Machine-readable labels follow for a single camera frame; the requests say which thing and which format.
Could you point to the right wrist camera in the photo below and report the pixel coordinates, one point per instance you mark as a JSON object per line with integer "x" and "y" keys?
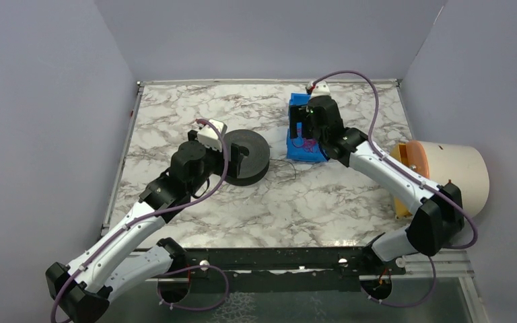
{"x": 318, "y": 89}

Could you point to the white cylinder with orange lid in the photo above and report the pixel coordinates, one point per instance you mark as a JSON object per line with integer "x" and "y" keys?
{"x": 462, "y": 165}

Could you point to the blue plastic bin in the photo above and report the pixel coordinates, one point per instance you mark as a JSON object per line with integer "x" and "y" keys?
{"x": 300, "y": 149}

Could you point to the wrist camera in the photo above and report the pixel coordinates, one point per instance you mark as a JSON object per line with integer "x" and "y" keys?
{"x": 210, "y": 132}
{"x": 318, "y": 89}

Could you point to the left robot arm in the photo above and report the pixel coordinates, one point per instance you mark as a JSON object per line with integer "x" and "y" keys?
{"x": 85, "y": 287}

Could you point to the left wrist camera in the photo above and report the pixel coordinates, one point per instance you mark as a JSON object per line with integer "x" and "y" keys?
{"x": 210, "y": 132}

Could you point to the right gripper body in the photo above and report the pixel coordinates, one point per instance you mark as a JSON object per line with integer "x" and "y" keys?
{"x": 305, "y": 129}

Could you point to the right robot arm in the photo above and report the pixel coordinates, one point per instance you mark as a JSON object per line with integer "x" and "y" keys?
{"x": 436, "y": 209}

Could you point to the black round spool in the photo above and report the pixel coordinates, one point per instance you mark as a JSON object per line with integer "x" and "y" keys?
{"x": 253, "y": 157}

